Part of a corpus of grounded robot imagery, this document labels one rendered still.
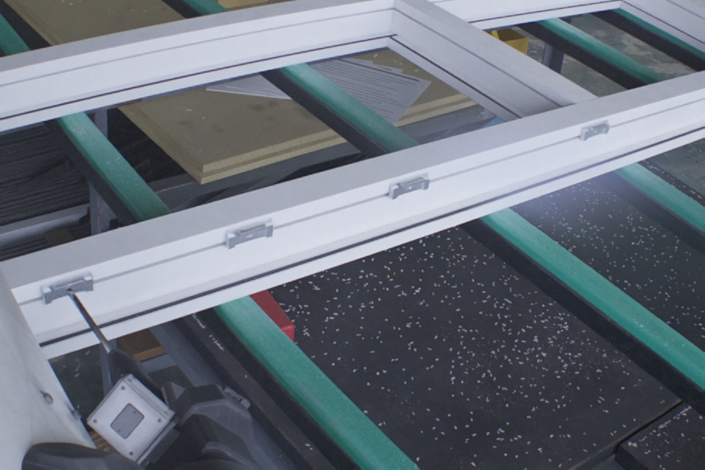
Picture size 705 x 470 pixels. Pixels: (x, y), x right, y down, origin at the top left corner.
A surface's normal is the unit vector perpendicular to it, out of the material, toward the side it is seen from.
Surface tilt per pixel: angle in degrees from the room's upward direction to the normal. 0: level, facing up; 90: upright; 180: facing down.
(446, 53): 90
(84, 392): 0
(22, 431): 32
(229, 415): 76
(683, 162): 0
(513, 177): 90
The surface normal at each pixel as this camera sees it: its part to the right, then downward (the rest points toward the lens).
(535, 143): 0.59, 0.48
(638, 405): 0.11, -0.84
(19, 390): 0.70, -0.68
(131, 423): 0.03, -0.04
